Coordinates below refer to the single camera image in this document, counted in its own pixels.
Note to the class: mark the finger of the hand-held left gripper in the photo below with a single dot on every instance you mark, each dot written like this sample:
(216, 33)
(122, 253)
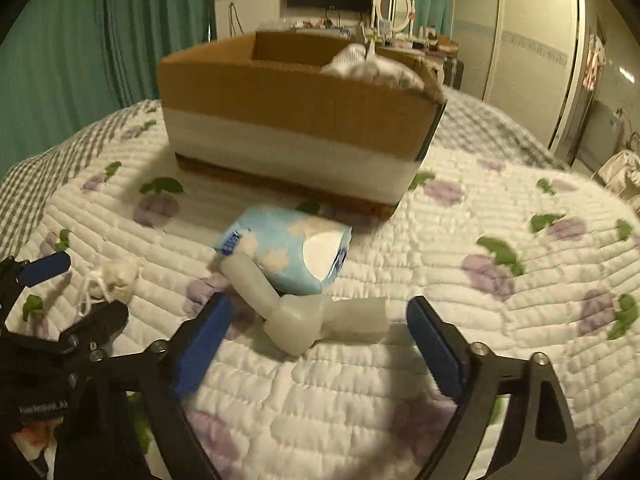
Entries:
(46, 267)
(102, 321)

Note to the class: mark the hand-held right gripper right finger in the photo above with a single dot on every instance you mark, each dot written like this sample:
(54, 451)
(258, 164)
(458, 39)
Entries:
(436, 352)

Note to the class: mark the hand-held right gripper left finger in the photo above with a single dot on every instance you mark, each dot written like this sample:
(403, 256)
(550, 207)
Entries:
(202, 350)

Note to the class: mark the white tube object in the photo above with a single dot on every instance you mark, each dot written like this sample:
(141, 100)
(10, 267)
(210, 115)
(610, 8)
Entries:
(295, 325)

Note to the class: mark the light blue tissue pack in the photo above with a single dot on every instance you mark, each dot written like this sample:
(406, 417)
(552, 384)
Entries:
(287, 247)

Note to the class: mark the brown cardboard box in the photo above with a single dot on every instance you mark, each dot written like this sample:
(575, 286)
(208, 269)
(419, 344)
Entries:
(295, 120)

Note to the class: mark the white quilt with purple flowers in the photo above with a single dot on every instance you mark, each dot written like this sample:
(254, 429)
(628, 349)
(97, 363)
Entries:
(320, 410)

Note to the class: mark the wide green curtain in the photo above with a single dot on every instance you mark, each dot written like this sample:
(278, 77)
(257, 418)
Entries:
(100, 45)

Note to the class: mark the pile of white cloth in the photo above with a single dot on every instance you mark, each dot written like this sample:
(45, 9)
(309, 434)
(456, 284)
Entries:
(625, 175)

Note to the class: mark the white cloth bundle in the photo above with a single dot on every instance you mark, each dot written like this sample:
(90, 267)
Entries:
(372, 67)

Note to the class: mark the cluttered dressing table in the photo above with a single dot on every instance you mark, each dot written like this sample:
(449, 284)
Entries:
(435, 44)

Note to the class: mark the white sliding door wardrobe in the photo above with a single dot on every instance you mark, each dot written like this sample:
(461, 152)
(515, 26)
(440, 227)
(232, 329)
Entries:
(525, 45)

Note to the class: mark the red hanging decoration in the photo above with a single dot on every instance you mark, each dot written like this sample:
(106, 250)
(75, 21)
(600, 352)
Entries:
(594, 62)

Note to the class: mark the white oval vanity mirror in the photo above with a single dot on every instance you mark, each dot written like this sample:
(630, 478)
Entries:
(392, 7)

